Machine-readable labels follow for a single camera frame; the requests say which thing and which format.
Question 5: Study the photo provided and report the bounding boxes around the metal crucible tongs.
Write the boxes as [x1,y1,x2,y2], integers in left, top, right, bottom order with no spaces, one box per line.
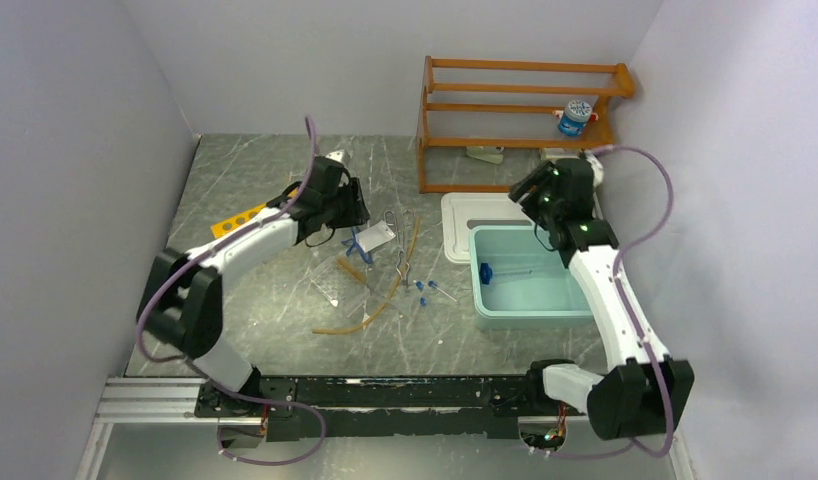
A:
[383,209,415,286]

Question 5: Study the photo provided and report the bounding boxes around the blue base graduated cylinder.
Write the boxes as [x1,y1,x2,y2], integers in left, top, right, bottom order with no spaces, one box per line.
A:
[478,263,535,285]

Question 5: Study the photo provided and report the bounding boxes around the blue safety glasses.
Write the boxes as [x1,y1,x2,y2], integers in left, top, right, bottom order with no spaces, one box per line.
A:
[341,227,374,265]

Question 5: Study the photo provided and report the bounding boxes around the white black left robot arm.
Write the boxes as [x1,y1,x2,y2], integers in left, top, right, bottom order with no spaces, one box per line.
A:
[136,150,370,416]

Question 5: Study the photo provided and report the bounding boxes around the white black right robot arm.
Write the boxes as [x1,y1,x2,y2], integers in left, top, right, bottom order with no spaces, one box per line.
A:
[509,155,694,440]

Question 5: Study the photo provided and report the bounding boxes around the small white box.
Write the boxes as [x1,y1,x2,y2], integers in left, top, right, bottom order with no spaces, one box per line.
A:
[542,148,574,162]

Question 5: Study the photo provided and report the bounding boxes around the white plastic zip bag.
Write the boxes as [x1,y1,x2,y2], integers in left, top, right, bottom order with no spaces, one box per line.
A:
[356,220,396,253]

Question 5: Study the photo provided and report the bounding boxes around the tan bristle tube brush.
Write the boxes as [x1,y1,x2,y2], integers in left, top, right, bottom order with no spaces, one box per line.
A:
[336,258,367,285]

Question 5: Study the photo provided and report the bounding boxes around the pale green soap dish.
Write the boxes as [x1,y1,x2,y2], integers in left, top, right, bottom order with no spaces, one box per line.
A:
[466,146,505,165]

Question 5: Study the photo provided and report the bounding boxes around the orange wooden shelf rack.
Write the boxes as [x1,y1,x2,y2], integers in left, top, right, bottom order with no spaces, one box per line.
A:
[415,56,637,194]

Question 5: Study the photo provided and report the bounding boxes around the blue white labelled jar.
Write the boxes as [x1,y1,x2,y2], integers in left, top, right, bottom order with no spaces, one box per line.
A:
[557,100,593,137]

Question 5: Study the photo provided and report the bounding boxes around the clear plastic well plate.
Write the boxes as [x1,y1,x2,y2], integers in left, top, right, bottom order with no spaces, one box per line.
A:
[310,255,370,317]

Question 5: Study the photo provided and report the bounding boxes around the tan rubber tubing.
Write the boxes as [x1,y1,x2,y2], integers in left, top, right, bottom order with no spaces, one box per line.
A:
[311,217,423,336]

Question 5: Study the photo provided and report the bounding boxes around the light teal plastic bin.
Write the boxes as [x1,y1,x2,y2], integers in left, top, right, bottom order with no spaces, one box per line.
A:
[470,225,593,330]

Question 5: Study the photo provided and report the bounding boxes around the white plastic bin lid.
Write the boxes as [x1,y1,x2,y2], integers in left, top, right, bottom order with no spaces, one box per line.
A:
[441,193,544,264]

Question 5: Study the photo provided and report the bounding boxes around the clear glass watch plate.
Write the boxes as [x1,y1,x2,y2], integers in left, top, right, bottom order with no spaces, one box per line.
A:
[339,285,419,317]

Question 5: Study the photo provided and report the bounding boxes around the yellow test tube rack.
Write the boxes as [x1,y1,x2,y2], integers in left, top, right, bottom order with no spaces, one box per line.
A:
[210,182,300,240]

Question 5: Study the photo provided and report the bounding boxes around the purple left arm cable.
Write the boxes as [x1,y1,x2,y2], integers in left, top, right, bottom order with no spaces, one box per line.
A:
[134,115,328,468]

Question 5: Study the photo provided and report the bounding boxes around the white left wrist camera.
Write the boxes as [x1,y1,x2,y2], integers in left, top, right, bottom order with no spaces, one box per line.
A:
[325,149,351,167]

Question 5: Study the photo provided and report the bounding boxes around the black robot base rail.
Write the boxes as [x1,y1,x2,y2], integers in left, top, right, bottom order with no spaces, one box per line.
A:
[194,374,577,442]

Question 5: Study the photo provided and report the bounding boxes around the aluminium extrusion frame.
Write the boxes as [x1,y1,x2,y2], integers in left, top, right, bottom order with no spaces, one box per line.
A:
[76,377,217,479]

